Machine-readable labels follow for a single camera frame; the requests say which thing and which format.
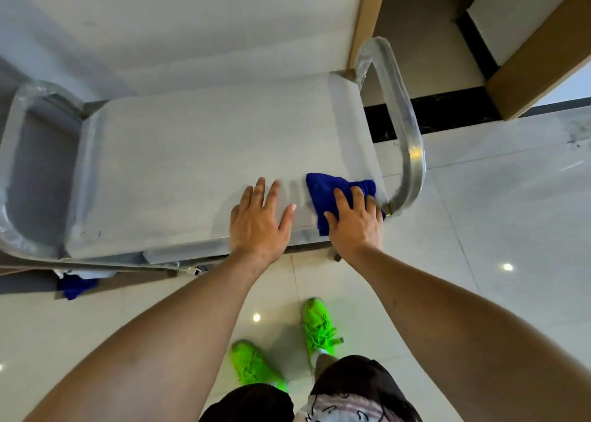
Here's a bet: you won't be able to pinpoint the wide wooden door frame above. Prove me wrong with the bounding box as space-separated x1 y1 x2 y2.
484 0 591 121

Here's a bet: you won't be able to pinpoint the white cloth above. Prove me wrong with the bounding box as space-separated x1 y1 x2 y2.
53 269 117 281

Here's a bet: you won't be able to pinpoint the narrow wooden door frame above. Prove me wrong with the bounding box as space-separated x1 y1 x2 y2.
347 0 391 70

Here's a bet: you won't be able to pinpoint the person's left forearm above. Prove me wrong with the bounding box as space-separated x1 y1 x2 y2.
23 251 278 422

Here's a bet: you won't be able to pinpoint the green left sneaker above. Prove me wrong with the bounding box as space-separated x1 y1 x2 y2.
230 340 289 394

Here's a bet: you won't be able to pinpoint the green sneaker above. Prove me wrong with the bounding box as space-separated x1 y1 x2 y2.
302 297 345 358
230 340 289 394

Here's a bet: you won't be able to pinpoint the black stone threshold strip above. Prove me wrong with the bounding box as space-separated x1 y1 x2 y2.
364 87 502 144

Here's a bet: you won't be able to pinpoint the blue cleaning cloth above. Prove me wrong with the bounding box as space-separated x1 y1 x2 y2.
56 273 100 301
306 173 387 237

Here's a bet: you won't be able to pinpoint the person's left hand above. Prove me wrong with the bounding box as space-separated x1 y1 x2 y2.
229 177 296 268

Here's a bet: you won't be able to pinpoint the stainless steel cart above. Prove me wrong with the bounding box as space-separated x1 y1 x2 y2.
0 36 428 279

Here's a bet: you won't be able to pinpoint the person's right forearm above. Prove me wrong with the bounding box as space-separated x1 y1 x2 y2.
339 245 591 422

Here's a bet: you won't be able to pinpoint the green right sneaker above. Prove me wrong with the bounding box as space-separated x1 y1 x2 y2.
302 297 345 358

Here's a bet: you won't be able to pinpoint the black shorts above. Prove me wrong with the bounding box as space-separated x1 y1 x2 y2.
199 355 424 422

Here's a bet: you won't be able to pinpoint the white printed shirt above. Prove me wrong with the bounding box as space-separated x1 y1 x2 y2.
295 392 389 422

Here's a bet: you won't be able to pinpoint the person's right hand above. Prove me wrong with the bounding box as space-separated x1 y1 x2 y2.
323 186 385 263

